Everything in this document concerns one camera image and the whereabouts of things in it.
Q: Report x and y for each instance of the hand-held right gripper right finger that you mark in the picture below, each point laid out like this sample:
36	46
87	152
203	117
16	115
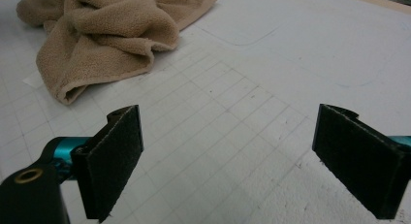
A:
358	162

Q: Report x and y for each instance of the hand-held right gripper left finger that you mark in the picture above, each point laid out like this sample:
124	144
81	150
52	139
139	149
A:
110	166

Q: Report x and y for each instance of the tan terry towel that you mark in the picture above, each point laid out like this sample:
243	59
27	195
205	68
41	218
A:
113	30

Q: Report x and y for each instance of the white tape strip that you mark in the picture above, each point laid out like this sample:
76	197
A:
32	79

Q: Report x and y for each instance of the white foam mat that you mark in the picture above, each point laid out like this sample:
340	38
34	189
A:
242	56

